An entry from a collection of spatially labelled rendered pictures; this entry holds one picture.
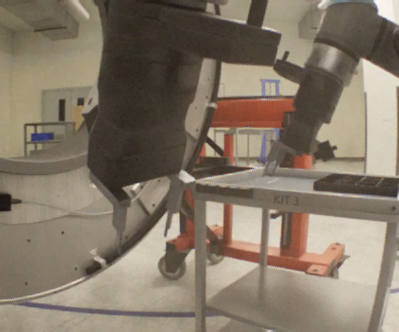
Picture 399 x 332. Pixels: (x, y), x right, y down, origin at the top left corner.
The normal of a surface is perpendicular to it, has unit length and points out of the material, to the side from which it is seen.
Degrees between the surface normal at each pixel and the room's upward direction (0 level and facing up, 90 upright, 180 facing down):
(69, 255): 90
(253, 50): 113
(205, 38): 105
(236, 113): 90
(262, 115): 90
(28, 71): 90
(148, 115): 122
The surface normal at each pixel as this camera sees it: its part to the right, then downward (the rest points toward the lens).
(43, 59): 0.05, 0.10
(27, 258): 0.80, 0.06
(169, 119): 0.63, 0.58
